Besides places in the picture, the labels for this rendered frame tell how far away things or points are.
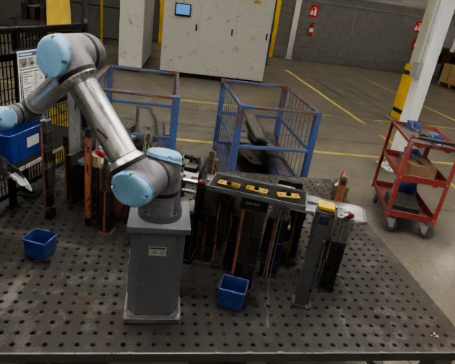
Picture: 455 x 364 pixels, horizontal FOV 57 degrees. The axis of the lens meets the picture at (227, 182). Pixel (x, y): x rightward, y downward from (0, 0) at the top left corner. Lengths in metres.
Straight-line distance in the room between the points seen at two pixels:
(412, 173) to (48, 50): 3.35
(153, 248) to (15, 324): 0.54
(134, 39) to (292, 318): 8.54
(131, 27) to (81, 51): 8.46
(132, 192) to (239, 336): 0.69
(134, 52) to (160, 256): 8.52
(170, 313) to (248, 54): 8.72
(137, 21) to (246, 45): 2.44
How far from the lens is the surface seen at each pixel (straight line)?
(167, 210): 1.37
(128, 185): 1.21
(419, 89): 5.78
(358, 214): 1.96
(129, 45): 9.77
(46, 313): 1.67
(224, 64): 9.90
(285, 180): 2.06
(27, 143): 2.04
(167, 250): 1.42
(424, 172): 4.08
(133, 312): 1.59
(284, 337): 1.64
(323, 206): 1.56
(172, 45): 9.75
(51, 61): 1.27
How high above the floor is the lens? 1.81
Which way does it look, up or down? 24 degrees down
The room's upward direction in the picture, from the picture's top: 9 degrees clockwise
